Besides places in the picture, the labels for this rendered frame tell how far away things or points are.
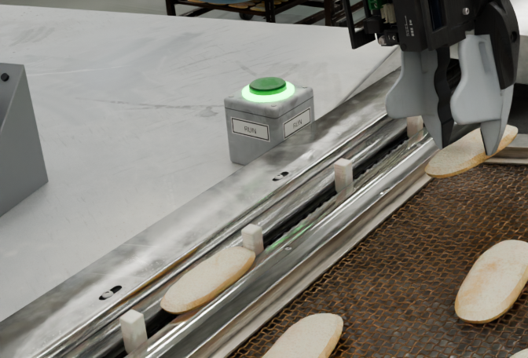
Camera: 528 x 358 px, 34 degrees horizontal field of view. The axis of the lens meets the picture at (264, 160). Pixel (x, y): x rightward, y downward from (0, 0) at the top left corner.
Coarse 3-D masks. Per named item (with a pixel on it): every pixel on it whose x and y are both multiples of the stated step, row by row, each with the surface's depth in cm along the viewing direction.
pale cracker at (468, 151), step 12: (480, 132) 67; (504, 132) 67; (516, 132) 67; (456, 144) 66; (468, 144) 65; (480, 144) 65; (504, 144) 66; (444, 156) 65; (456, 156) 64; (468, 156) 64; (480, 156) 64; (432, 168) 64; (444, 168) 63; (456, 168) 63; (468, 168) 63
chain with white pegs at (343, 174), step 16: (416, 128) 92; (400, 144) 92; (336, 176) 82; (352, 176) 83; (336, 192) 83; (256, 240) 72; (272, 240) 76; (128, 320) 62; (144, 320) 63; (128, 336) 62; (144, 336) 63; (128, 352) 63
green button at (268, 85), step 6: (264, 78) 93; (270, 78) 93; (276, 78) 93; (252, 84) 92; (258, 84) 92; (264, 84) 92; (270, 84) 91; (276, 84) 91; (282, 84) 91; (252, 90) 91; (258, 90) 91; (264, 90) 90; (270, 90) 90; (276, 90) 90; (282, 90) 91
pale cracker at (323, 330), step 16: (304, 320) 54; (320, 320) 54; (336, 320) 54; (288, 336) 53; (304, 336) 52; (320, 336) 52; (336, 336) 53; (272, 352) 52; (288, 352) 51; (304, 352) 51; (320, 352) 51
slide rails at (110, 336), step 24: (360, 144) 90; (384, 144) 90; (408, 144) 89; (312, 192) 81; (264, 216) 78; (288, 216) 78; (312, 216) 77; (240, 240) 74; (288, 240) 74; (192, 264) 72; (168, 288) 69; (144, 312) 66; (192, 312) 65; (96, 336) 64; (120, 336) 64
